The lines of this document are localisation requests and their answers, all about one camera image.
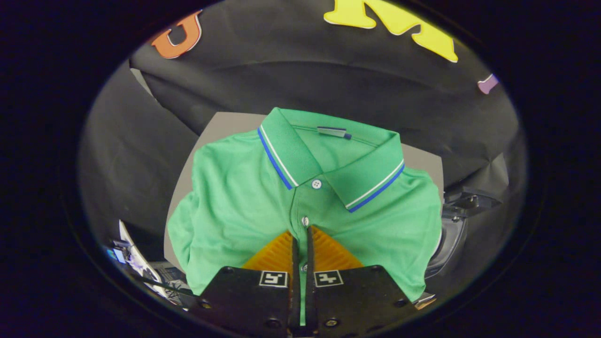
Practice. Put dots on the black backdrop cloth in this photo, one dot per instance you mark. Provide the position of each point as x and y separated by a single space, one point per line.
328 75

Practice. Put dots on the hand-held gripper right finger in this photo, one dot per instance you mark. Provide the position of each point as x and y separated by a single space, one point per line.
361 300

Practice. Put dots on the grey washing machine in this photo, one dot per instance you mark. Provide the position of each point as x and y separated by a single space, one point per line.
450 239

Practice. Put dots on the green polo shirt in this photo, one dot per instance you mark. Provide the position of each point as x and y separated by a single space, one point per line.
235 197

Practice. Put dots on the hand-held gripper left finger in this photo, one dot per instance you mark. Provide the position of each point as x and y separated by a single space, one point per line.
244 300

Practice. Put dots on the grey side table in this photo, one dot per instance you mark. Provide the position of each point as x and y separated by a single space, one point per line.
225 124

